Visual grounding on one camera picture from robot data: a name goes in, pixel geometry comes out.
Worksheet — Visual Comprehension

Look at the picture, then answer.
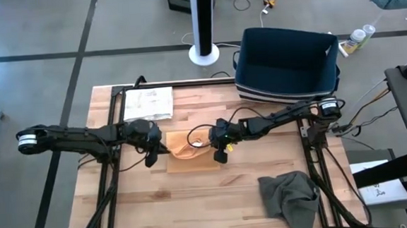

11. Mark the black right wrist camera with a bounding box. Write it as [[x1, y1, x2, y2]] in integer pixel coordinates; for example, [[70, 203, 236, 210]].
[[212, 148, 229, 165]]

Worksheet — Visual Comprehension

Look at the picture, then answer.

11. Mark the grey towel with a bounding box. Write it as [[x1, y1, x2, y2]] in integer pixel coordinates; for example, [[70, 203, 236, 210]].
[[257, 169, 323, 228]]

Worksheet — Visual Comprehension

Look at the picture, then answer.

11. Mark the navy white striped fabric basket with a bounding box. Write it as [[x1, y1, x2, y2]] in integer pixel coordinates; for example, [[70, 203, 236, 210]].
[[230, 22, 343, 109]]

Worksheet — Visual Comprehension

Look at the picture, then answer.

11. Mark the white paper sheet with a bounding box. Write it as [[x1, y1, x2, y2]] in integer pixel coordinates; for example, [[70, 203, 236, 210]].
[[349, 157, 407, 208]]

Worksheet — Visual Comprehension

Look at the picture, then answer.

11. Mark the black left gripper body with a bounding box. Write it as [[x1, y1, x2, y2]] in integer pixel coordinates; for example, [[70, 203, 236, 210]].
[[122, 117, 164, 155]]

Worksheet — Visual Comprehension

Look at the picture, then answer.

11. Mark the white wipes container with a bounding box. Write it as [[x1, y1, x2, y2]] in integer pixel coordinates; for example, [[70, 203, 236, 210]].
[[341, 28, 367, 55]]

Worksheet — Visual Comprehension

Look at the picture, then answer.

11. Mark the white black tower fan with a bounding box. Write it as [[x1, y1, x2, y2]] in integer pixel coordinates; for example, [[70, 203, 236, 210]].
[[184, 0, 221, 68]]

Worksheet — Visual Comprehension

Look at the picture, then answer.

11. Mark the white power plug cable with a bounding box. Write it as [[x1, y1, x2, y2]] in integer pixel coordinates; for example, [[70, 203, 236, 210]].
[[259, 2, 273, 33]]

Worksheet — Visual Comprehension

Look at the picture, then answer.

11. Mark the white checked towel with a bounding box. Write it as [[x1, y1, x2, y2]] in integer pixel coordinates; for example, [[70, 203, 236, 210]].
[[122, 86, 175, 123]]

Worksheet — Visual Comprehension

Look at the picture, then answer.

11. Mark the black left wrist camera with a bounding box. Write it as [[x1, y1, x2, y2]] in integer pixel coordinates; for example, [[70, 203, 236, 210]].
[[143, 146, 162, 169]]

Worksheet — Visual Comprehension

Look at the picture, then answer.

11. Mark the black side cable bundle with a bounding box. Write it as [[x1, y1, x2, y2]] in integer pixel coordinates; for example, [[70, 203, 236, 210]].
[[329, 77, 400, 138]]

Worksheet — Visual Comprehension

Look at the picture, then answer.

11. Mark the white plastic stick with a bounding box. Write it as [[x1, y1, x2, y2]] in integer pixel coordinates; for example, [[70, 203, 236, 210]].
[[338, 43, 350, 59]]

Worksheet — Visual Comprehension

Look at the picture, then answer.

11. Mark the black aluminium table frame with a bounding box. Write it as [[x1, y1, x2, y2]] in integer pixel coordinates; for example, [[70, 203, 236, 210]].
[[58, 61, 372, 228]]

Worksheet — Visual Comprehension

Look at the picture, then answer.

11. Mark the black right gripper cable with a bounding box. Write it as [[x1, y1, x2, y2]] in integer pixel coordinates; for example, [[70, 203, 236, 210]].
[[184, 105, 263, 150]]

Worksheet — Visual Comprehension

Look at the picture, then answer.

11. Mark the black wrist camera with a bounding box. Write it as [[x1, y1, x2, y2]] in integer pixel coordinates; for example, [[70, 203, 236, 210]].
[[143, 146, 162, 169], [212, 148, 229, 165]]

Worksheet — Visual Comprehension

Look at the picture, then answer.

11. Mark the clear plastic container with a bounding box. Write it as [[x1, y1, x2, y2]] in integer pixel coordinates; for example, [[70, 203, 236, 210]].
[[360, 23, 378, 49]]

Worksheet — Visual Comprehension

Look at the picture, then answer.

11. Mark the yellow towel with white tags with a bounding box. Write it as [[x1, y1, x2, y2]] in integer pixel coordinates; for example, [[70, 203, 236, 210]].
[[164, 127, 222, 174]]

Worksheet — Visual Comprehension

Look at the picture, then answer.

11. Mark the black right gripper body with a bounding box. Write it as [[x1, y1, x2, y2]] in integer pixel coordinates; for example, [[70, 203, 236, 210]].
[[207, 116, 246, 152]]

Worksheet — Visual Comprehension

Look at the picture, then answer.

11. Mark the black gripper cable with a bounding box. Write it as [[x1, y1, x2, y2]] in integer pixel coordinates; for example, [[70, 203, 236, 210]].
[[117, 154, 150, 173], [184, 105, 263, 150]]

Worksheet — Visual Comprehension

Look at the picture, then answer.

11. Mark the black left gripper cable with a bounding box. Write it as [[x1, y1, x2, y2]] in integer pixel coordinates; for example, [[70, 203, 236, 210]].
[[117, 154, 150, 173]]

